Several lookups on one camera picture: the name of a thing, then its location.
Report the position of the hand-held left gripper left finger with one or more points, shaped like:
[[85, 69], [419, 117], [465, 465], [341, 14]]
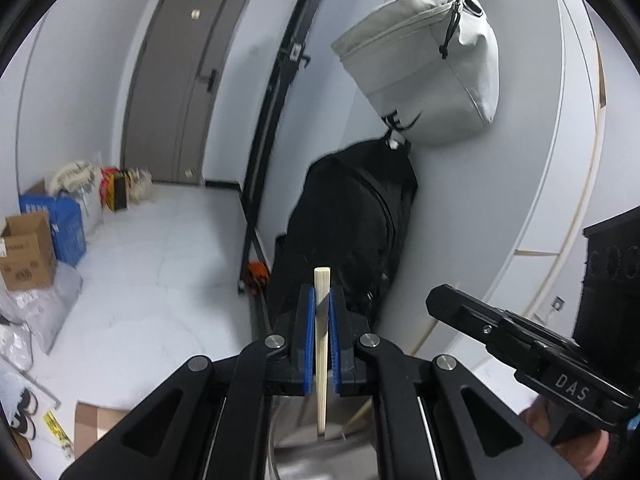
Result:
[[309, 340]]

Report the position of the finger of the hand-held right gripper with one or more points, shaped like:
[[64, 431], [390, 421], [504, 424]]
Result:
[[470, 312]]

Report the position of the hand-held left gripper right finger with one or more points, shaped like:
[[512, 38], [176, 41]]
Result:
[[335, 345]]

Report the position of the wooden chopstick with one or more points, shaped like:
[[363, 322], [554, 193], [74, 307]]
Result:
[[322, 320]]

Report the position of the person's right forearm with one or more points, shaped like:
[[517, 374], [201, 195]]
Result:
[[622, 460]]

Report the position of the person's right hand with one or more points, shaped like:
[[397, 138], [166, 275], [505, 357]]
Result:
[[575, 460]]

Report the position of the orange tool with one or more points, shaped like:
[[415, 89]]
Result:
[[258, 276]]

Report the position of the black backpack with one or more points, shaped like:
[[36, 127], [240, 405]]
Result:
[[350, 220]]

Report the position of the white cabinet with wood trim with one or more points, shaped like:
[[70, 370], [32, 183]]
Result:
[[545, 150]]

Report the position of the beige tote bag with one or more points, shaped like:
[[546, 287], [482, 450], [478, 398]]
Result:
[[140, 186]]

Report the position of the flat cardboard sheet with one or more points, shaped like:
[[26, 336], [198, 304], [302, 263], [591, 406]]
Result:
[[97, 427]]

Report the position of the black and yellow box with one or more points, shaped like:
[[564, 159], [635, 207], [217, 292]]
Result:
[[119, 192]]

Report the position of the grey fabric bag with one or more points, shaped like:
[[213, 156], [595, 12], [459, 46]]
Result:
[[425, 65]]

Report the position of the white plastic bag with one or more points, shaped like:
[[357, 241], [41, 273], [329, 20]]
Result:
[[91, 210]]

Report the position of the red bag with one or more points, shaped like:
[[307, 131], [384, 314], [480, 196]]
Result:
[[107, 185]]

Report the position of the clear plastic bags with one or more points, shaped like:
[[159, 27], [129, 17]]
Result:
[[50, 305]]

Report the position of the blue printed box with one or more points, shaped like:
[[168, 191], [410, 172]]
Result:
[[67, 232]]

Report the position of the yellow packet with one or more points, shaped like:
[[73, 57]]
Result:
[[56, 432]]

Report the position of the grey door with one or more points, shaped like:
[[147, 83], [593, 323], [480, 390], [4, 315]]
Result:
[[170, 95]]

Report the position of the cream cloth bag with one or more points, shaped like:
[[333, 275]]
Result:
[[70, 176]]

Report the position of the brown cardboard box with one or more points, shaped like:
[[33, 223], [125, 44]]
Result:
[[27, 260]]

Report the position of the crumpled white plastic bags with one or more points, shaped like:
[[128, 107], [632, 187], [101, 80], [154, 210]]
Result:
[[12, 355]]

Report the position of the wall socket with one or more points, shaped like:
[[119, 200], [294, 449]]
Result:
[[557, 303]]

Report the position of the black metal frame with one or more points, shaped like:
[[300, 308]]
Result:
[[270, 125]]

